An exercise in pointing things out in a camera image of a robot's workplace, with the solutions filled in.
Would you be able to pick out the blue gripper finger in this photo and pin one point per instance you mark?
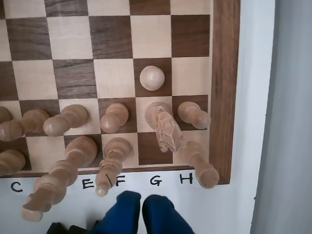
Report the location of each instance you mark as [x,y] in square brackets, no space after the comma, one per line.
[163,217]
[122,214]

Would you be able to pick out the light wooden bishop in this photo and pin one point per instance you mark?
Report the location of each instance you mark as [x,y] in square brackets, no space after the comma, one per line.
[114,153]
[11,162]

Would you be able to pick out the light wooden rook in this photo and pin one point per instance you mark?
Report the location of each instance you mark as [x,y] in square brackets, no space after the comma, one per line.
[197,161]

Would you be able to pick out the light wooden knight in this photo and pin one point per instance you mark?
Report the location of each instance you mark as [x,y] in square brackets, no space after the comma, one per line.
[165,126]

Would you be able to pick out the wooden chessboard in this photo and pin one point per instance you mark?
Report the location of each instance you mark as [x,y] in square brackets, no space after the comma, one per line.
[73,36]

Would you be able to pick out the light wooden pawn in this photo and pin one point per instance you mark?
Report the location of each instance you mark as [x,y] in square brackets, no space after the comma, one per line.
[192,114]
[152,78]
[4,114]
[70,117]
[114,117]
[34,122]

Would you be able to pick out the light wooden king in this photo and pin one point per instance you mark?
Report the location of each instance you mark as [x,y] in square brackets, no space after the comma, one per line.
[73,156]

